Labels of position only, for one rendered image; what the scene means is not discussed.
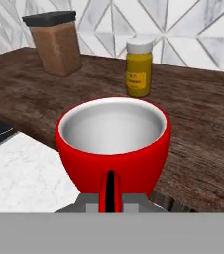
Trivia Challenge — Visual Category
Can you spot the red mug white inside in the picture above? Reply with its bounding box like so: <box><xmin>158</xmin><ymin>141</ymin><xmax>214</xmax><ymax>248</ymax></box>
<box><xmin>55</xmin><ymin>96</ymin><xmax>172</xmax><ymax>213</ymax></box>

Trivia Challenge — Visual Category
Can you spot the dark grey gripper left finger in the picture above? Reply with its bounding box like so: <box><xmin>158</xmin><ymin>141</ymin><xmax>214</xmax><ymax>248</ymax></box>
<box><xmin>55</xmin><ymin>193</ymin><xmax>100</xmax><ymax>214</ymax></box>

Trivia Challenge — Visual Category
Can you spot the yellow bottle with white cap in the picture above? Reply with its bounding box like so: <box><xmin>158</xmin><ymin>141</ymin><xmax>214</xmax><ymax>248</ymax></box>
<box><xmin>125</xmin><ymin>36</ymin><xmax>155</xmax><ymax>98</ymax></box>

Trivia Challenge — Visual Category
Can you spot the brown jar with black lid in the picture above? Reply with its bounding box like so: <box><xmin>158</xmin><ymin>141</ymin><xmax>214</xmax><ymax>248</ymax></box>
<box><xmin>21</xmin><ymin>10</ymin><xmax>83</xmax><ymax>78</ymax></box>

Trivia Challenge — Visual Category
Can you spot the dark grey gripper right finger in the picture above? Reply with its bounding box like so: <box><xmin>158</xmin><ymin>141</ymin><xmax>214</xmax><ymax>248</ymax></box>
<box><xmin>120</xmin><ymin>192</ymin><xmax>168</xmax><ymax>214</ymax></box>

